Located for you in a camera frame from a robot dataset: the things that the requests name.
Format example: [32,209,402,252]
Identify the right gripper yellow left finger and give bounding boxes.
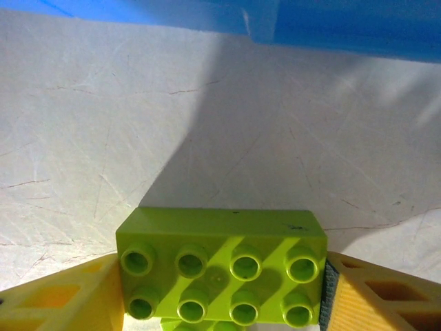
[0,253,125,331]

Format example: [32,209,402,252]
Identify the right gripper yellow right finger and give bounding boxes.
[318,251,441,331]

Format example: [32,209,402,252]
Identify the lime green lego brick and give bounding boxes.
[115,206,328,327]
[160,317,249,331]

